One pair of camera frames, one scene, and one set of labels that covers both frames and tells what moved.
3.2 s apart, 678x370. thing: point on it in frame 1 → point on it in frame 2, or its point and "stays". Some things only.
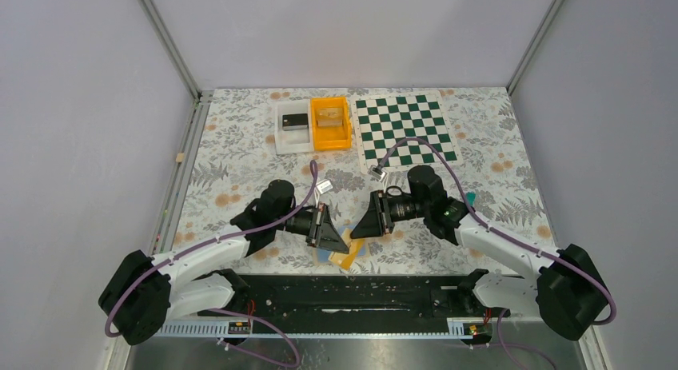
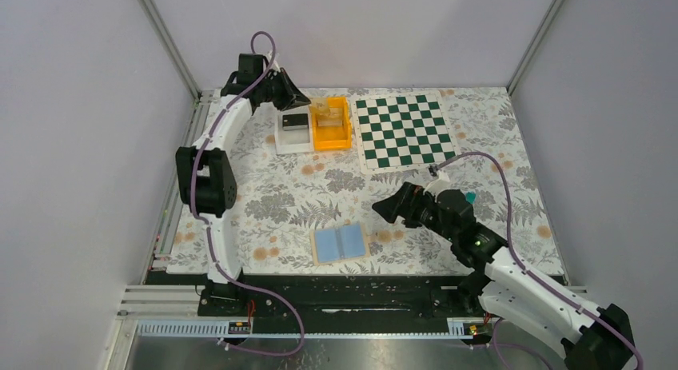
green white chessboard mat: (404, 131) stays
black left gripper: (319, 225) → (281, 87)
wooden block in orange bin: (329, 117) stays
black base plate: (390, 298) stays
